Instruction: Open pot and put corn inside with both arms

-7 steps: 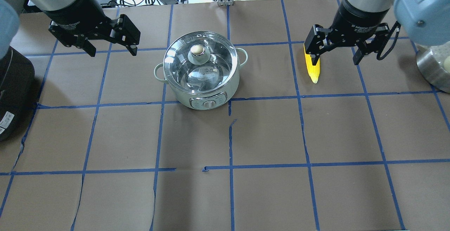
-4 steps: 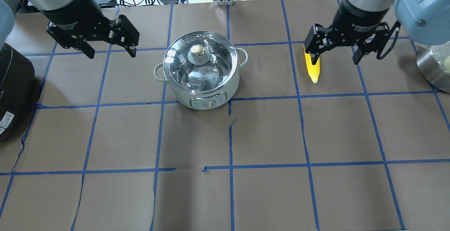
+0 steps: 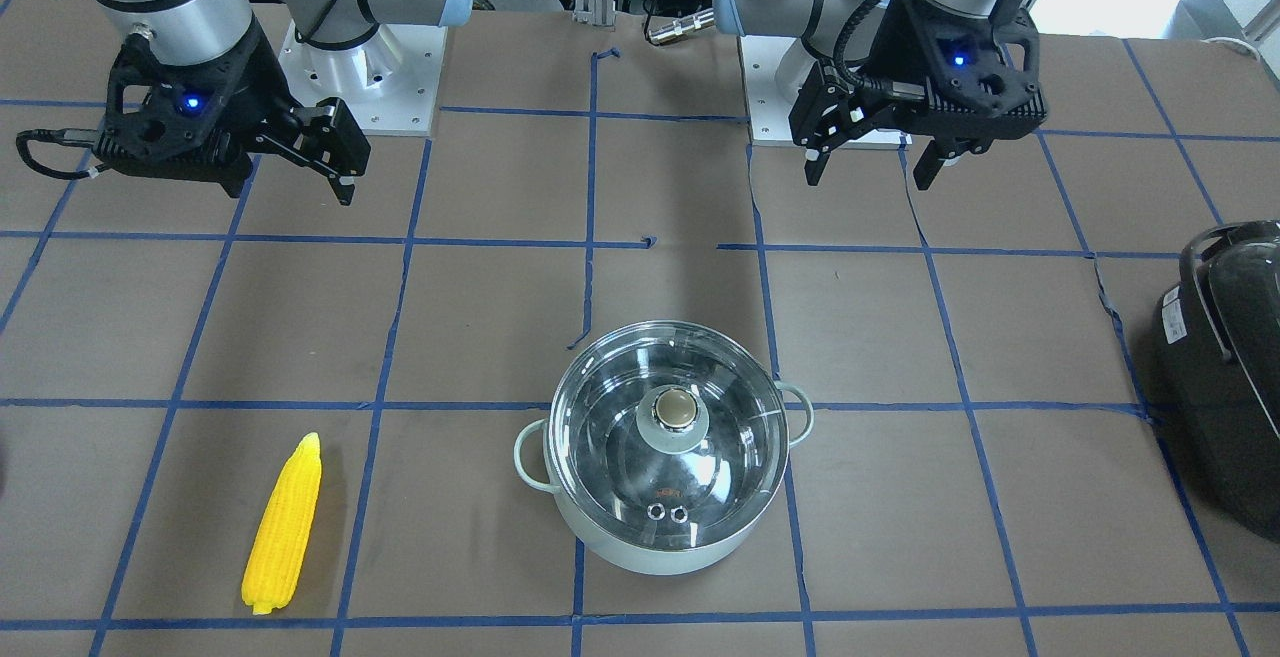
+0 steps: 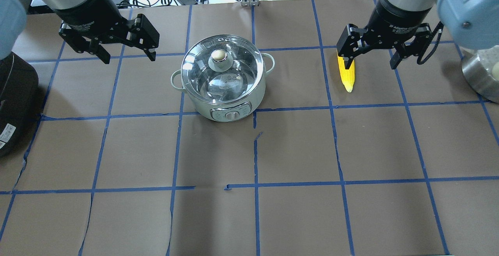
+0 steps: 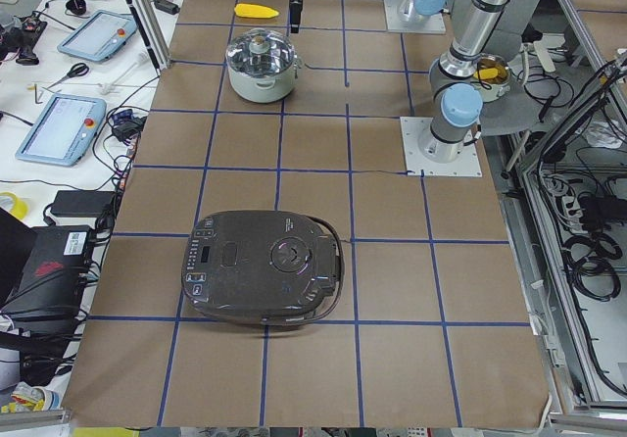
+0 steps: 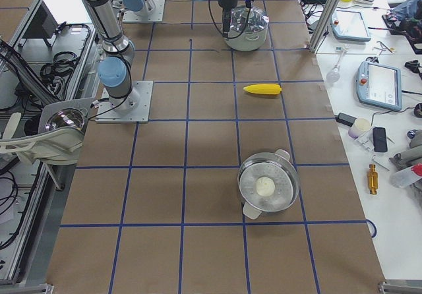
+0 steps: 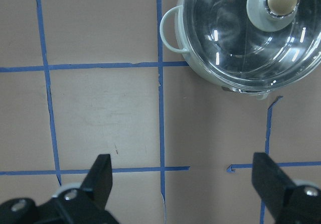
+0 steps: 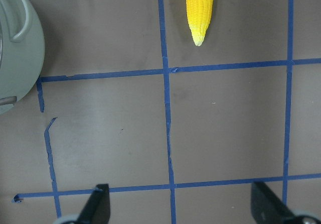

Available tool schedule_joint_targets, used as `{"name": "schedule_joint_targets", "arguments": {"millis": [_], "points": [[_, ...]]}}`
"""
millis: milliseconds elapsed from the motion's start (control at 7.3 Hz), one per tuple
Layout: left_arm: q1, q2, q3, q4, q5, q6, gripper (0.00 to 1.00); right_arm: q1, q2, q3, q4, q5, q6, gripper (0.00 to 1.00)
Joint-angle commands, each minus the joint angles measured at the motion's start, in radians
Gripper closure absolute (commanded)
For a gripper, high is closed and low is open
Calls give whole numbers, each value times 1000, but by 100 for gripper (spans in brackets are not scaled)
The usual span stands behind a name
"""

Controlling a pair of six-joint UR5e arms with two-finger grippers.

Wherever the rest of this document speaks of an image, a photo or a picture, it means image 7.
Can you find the pale green electric pot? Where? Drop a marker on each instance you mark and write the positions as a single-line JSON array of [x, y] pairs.
[[275, 15]]

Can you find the glass pot lid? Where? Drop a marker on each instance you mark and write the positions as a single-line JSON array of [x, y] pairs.
[[225, 46]]

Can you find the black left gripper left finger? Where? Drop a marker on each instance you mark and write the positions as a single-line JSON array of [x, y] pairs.
[[72, 203]]

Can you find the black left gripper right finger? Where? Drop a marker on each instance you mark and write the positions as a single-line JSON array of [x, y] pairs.
[[287, 200]]

